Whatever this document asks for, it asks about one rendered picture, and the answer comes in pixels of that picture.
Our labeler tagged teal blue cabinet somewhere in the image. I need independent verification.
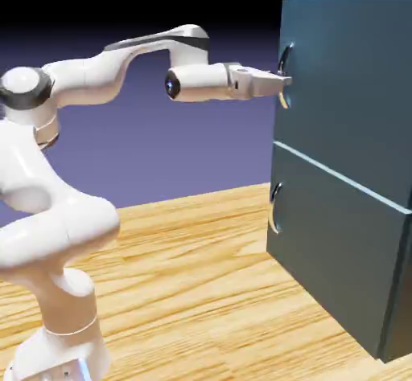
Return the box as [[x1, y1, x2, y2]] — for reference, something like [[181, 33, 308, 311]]
[[266, 0, 412, 363]]

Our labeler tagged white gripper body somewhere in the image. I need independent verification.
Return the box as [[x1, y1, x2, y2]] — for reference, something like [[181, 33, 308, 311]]
[[246, 67, 286, 99]]

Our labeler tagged curved metal door handle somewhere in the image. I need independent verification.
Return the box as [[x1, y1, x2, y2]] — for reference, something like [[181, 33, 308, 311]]
[[267, 182, 284, 236], [276, 42, 295, 110]]

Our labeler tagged teal cabinet door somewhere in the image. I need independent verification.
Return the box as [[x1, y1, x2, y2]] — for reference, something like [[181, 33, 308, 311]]
[[272, 0, 412, 211], [266, 142, 412, 363]]

